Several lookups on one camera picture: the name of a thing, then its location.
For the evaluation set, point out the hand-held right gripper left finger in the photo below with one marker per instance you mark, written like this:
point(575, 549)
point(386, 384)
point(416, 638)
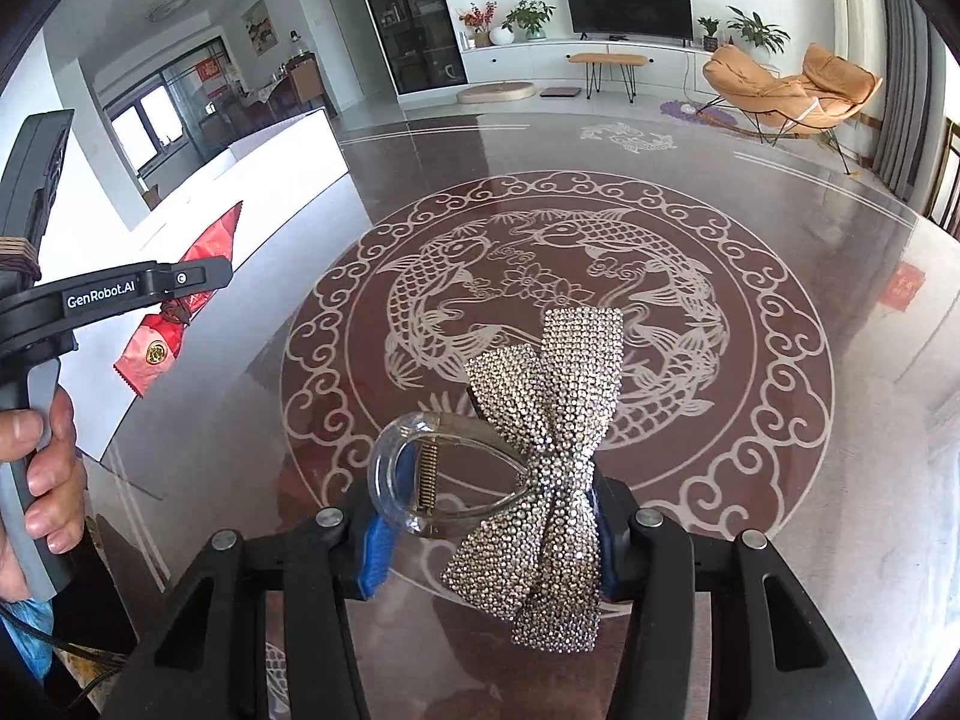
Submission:
point(379, 562)

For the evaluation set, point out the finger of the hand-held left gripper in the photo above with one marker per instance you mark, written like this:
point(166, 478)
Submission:
point(195, 276)

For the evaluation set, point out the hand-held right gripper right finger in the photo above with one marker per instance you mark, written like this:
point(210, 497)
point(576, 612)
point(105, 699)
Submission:
point(604, 577)

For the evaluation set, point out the red foil packet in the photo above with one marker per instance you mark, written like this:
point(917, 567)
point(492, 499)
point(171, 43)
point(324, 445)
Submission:
point(210, 247)

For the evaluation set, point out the rhinestone bow hair clip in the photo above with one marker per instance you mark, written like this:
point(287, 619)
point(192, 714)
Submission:
point(555, 480)

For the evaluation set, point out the white cardboard box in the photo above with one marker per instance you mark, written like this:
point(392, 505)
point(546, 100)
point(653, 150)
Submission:
point(285, 187)

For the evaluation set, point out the person's left hand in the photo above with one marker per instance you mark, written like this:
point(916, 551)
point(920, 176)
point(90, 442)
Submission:
point(60, 480)

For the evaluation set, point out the dark-framed window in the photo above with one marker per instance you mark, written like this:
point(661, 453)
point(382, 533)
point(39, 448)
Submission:
point(146, 120)

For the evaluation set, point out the wooden dining table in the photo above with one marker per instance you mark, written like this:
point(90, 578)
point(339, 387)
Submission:
point(266, 94)

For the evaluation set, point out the red sign on glass door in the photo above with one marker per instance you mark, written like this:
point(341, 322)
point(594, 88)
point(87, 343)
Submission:
point(211, 69)

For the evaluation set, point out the tan-backed dining chair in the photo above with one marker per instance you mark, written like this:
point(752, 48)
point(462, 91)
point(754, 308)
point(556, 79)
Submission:
point(306, 82)

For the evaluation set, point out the round ceiling light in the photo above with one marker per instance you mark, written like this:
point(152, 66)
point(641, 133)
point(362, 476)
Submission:
point(171, 6)

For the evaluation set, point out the white door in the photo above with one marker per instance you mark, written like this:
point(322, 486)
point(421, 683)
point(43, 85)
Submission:
point(345, 37)

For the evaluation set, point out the person's blue clothing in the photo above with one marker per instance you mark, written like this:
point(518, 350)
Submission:
point(22, 637)

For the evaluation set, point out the black glass display cabinet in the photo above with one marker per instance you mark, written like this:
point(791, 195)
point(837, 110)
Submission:
point(409, 15)

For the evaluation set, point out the beige oval floor cushion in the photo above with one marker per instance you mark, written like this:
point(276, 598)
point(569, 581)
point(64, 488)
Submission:
point(495, 94)

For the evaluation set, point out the red flowers in vase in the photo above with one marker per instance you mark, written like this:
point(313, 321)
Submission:
point(476, 19)

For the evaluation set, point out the white round vase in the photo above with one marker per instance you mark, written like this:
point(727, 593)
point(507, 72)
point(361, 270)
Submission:
point(502, 36)

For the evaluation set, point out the white low television cabinet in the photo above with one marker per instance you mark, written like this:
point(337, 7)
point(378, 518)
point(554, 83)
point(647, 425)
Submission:
point(540, 60)

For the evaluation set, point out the dark flat floor scale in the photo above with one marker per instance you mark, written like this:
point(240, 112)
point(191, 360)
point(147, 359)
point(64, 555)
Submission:
point(561, 92)

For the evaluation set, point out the green potted plant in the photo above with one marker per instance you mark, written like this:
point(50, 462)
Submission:
point(529, 16)

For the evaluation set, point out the wooden bench with hairpin legs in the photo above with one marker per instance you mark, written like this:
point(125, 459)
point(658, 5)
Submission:
point(607, 58)

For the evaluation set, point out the purple round floor mat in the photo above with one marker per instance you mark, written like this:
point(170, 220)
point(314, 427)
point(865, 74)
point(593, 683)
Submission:
point(679, 109)

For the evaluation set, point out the black flat-screen television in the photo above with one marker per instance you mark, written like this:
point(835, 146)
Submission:
point(630, 7)

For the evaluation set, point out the orange rocking chair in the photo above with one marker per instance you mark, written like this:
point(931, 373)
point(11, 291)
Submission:
point(757, 86)

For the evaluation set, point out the brown slatted wooden chair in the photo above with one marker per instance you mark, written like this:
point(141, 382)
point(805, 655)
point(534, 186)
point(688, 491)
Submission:
point(946, 180)

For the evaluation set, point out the small potted plant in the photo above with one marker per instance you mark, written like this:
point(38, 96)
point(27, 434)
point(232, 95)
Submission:
point(709, 26)

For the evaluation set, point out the large leafy potted plant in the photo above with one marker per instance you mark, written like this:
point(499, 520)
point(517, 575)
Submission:
point(757, 34)

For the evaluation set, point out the grey curtain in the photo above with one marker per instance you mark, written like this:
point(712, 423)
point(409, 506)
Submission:
point(907, 90)

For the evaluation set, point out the white patterned air conditioner cover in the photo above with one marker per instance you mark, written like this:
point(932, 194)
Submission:
point(851, 0)

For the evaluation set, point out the framed wall painting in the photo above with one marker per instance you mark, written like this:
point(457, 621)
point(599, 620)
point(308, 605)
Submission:
point(256, 26)

